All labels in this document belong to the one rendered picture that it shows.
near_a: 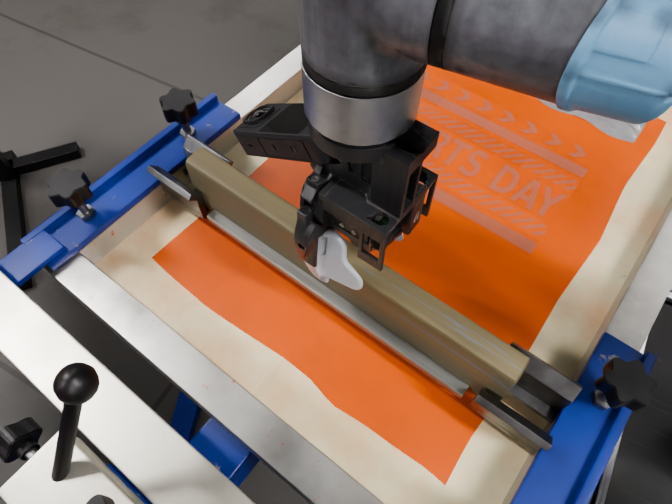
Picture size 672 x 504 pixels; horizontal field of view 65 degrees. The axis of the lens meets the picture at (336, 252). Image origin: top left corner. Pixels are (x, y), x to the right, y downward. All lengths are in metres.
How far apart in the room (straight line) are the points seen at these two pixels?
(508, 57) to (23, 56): 2.62
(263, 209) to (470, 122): 0.37
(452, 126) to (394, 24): 0.53
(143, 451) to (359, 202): 0.27
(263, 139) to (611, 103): 0.25
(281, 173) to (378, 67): 0.44
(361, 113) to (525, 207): 0.44
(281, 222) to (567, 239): 0.36
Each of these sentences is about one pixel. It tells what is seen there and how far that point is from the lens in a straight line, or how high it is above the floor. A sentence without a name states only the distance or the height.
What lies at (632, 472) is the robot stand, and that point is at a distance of 1.47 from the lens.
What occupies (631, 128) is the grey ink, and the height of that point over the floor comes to 0.96.
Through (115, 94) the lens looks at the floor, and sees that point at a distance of 2.43.
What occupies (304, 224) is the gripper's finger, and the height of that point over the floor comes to 1.15.
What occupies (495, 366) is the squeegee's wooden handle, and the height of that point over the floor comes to 1.06.
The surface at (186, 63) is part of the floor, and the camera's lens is 2.49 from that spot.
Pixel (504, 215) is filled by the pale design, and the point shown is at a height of 0.96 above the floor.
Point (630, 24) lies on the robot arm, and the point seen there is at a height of 1.37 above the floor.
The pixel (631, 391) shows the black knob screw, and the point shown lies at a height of 1.06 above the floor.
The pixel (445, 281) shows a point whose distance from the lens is 0.63.
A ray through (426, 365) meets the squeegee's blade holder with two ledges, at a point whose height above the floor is 1.00.
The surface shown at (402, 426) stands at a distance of 0.56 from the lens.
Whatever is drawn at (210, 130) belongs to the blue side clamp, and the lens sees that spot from 0.71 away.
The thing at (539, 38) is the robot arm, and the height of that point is 1.36.
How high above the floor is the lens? 1.50
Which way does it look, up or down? 58 degrees down
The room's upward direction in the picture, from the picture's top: straight up
